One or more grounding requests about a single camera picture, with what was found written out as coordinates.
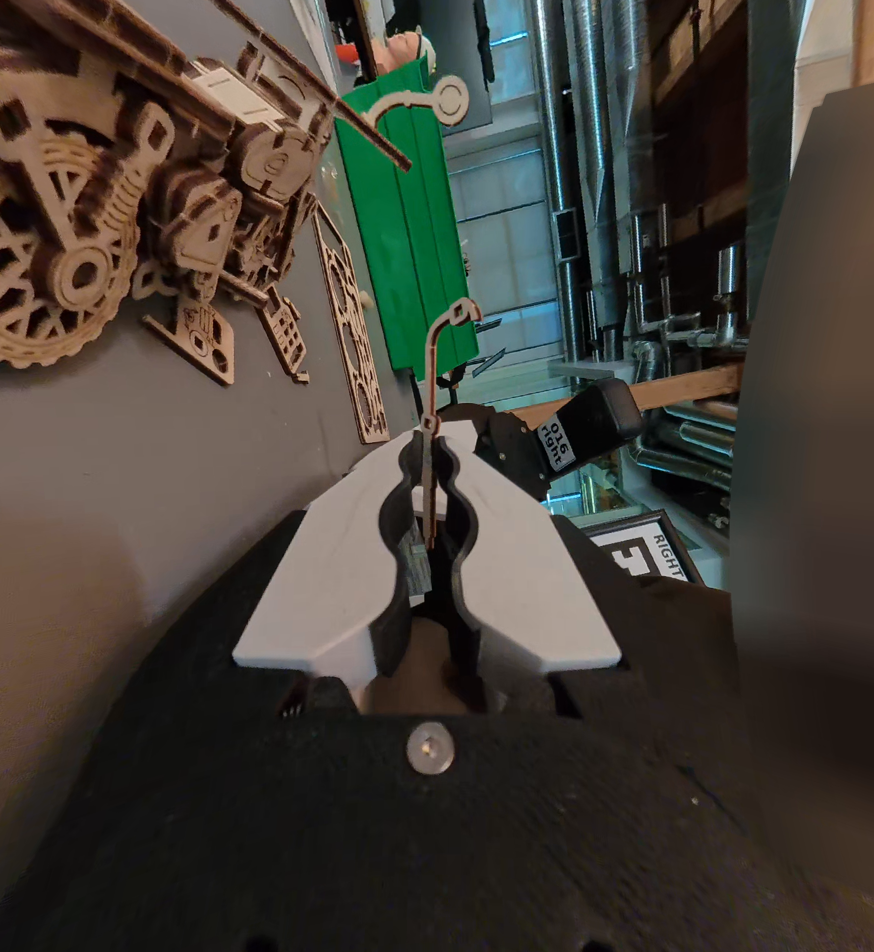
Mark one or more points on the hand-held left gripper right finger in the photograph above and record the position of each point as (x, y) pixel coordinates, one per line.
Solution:
(533, 587)

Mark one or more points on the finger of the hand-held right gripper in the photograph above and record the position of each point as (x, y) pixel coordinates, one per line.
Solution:
(463, 434)

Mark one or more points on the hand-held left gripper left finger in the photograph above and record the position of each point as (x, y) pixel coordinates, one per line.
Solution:
(310, 587)

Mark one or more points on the thin hooked wooden puzzle piece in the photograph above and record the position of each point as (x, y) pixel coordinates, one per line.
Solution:
(431, 387)

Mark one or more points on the wooden beam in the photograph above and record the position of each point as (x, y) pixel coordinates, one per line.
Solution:
(675, 390)

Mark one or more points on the black framed sign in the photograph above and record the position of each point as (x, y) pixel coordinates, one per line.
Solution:
(652, 550)

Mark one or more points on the punched-out wooden puzzle sheet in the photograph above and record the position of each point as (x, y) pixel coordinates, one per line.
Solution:
(347, 335)

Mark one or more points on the tiny wooden puzzle offcut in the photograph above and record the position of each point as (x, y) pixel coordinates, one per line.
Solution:
(301, 376)

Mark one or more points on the green plastic box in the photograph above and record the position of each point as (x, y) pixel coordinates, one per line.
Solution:
(414, 245)

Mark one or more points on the remote-shaped wooden puzzle piece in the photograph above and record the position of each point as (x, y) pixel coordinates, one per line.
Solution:
(284, 335)

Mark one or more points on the person's olive shirt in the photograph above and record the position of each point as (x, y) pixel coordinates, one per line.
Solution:
(823, 446)

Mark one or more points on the cluster of metal pipes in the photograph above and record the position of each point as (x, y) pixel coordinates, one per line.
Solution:
(600, 186)

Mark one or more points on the square wooden piece with holes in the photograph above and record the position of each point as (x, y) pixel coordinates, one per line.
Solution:
(202, 338)

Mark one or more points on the wooden motorcycle puzzle model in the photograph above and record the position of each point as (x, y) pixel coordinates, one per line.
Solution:
(72, 223)

